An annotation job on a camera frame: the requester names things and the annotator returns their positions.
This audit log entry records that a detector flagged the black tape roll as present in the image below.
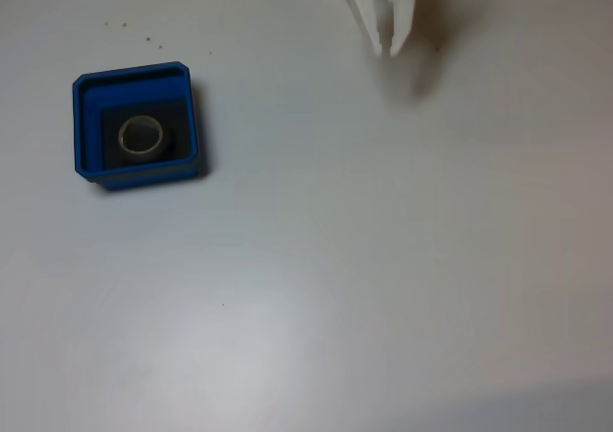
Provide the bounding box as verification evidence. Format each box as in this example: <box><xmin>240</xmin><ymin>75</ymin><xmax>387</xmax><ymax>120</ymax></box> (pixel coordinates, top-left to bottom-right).
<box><xmin>117</xmin><ymin>114</ymin><xmax>172</xmax><ymax>163</ymax></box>

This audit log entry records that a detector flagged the blue plastic box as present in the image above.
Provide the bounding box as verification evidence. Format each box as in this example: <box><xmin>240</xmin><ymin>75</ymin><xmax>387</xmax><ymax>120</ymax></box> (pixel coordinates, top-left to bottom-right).
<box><xmin>71</xmin><ymin>61</ymin><xmax>208</xmax><ymax>193</ymax></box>

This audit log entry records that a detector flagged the black square pad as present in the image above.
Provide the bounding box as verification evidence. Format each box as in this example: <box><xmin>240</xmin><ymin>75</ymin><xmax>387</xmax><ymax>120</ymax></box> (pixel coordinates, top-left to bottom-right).
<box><xmin>99</xmin><ymin>97</ymin><xmax>195</xmax><ymax>171</ymax></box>

